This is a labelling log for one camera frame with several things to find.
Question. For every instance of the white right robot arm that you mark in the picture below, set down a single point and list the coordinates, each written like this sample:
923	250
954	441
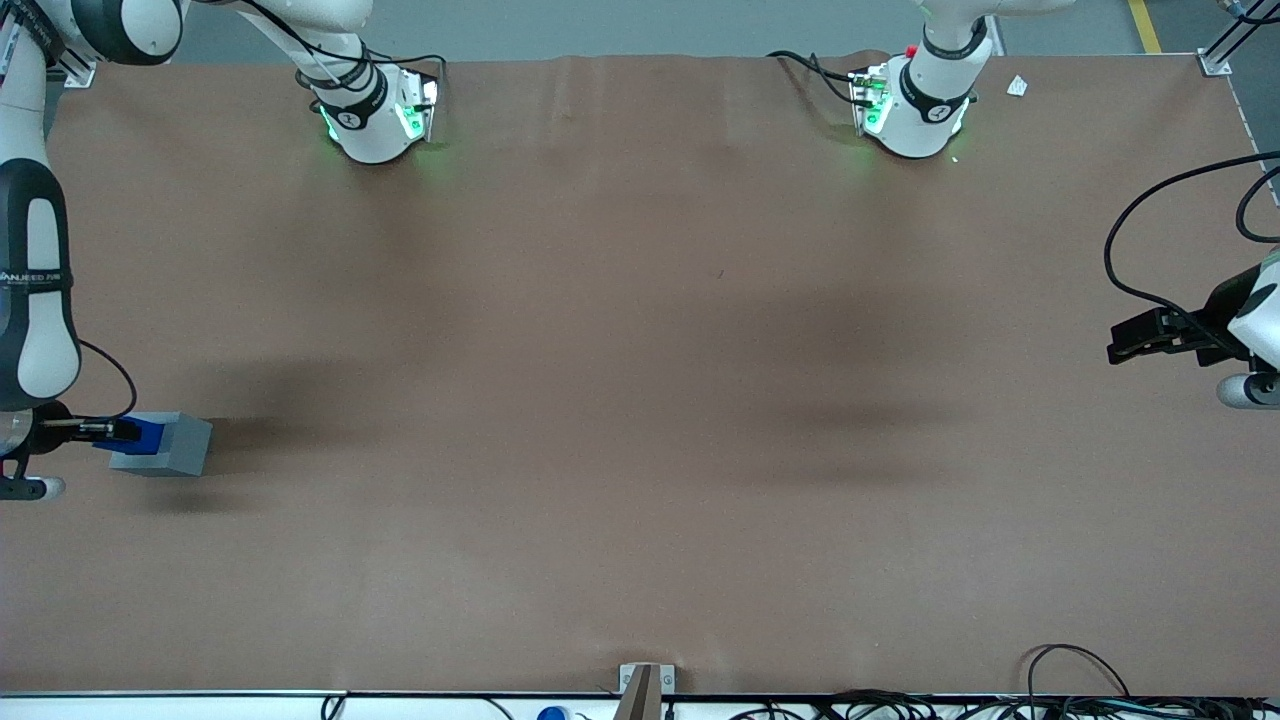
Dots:
35	320

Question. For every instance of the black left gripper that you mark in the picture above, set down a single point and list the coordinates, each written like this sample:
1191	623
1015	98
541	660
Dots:
1206	334

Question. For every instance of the aluminum frame profile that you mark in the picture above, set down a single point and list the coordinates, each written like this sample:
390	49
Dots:
80	72
1228	45

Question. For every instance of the gray metal bracket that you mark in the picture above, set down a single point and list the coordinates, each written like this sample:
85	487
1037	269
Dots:
628	678

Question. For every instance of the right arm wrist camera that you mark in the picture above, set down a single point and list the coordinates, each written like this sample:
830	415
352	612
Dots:
40	488

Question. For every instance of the brown paper table cover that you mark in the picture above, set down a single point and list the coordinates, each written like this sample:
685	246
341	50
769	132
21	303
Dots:
640	400

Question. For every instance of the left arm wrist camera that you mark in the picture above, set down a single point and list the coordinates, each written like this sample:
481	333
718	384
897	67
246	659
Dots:
1245	391

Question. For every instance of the gray square base block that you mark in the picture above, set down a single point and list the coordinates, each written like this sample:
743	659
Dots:
185	450

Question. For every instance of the blue plastic part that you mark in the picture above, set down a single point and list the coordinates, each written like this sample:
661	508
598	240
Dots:
152	436

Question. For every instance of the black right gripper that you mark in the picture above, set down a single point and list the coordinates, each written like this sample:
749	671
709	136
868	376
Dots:
52	427

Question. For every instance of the white paper scrap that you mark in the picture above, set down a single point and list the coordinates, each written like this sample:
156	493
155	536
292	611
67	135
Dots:
1017	86

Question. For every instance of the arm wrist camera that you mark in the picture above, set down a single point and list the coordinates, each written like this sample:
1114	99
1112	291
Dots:
40	488
1245	391

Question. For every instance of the blue round cap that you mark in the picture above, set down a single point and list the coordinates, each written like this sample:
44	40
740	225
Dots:
551	714

